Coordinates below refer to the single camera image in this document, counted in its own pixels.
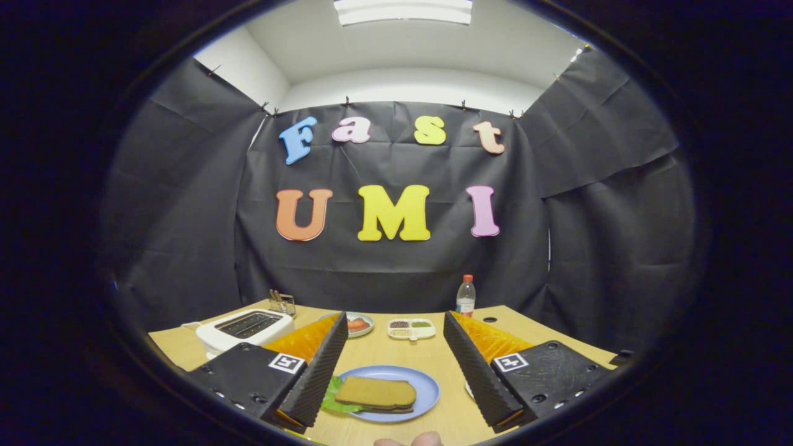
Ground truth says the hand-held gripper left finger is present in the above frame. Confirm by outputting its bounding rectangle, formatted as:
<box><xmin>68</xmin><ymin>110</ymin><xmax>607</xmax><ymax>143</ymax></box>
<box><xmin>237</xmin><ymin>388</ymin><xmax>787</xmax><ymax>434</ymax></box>
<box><xmin>186</xmin><ymin>312</ymin><xmax>349</xmax><ymax>434</ymax></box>

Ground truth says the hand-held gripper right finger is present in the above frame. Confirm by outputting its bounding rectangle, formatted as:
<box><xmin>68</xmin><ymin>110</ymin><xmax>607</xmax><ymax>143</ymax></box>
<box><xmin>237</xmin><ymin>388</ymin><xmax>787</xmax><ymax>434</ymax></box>
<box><xmin>442</xmin><ymin>311</ymin><xmax>614</xmax><ymax>434</ymax></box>

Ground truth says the green lettuce leaf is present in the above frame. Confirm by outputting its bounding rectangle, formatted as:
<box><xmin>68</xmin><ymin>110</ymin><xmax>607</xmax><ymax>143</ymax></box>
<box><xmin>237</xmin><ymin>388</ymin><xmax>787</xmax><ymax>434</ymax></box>
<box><xmin>321</xmin><ymin>375</ymin><xmax>363</xmax><ymax>414</ymax></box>

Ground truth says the brown toast slice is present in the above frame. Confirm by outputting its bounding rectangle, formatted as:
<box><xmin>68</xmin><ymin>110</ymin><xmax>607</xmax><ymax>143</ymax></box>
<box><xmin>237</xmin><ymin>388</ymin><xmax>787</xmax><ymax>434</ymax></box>
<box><xmin>335</xmin><ymin>375</ymin><xmax>418</xmax><ymax>414</ymax></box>

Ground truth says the blue round plate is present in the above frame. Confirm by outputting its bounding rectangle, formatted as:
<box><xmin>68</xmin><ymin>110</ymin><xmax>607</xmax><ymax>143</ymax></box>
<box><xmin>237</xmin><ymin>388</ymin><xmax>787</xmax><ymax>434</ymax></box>
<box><xmin>335</xmin><ymin>365</ymin><xmax>440</xmax><ymax>424</ymax></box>

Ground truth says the white divided condiment dish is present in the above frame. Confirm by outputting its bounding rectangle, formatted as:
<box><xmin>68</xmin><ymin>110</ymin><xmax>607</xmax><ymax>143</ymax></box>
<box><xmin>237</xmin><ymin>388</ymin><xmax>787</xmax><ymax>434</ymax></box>
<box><xmin>387</xmin><ymin>318</ymin><xmax>437</xmax><ymax>341</ymax></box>

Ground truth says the light green plate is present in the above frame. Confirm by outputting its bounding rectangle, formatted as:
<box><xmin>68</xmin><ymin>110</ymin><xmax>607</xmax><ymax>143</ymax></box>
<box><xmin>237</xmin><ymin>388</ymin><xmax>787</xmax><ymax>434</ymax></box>
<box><xmin>319</xmin><ymin>312</ymin><xmax>375</xmax><ymax>339</ymax></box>

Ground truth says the clear plastic water bottle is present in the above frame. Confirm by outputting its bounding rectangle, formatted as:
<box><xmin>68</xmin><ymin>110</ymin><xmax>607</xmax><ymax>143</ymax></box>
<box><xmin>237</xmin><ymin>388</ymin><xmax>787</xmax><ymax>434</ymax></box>
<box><xmin>455</xmin><ymin>274</ymin><xmax>476</xmax><ymax>318</ymax></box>

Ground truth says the white toaster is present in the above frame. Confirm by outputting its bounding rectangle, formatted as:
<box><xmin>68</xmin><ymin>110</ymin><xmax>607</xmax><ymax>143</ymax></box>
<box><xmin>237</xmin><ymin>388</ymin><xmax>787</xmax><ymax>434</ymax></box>
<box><xmin>196</xmin><ymin>308</ymin><xmax>296</xmax><ymax>360</ymax></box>

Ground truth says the black backdrop cloth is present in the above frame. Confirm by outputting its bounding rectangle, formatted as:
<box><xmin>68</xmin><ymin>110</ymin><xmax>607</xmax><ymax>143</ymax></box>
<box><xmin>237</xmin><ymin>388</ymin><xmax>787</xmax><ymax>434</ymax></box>
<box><xmin>102</xmin><ymin>46</ymin><xmax>698</xmax><ymax>354</ymax></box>

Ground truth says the ceiling light panel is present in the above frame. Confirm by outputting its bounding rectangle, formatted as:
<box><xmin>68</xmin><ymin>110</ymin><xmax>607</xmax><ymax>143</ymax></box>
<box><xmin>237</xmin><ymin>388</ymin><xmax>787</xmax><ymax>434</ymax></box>
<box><xmin>333</xmin><ymin>0</ymin><xmax>473</xmax><ymax>26</ymax></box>

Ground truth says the metal wire utensil holder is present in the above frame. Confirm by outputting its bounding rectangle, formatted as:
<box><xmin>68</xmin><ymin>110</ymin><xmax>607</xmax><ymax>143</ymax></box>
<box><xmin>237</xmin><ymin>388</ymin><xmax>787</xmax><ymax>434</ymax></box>
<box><xmin>268</xmin><ymin>289</ymin><xmax>297</xmax><ymax>318</ymax></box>

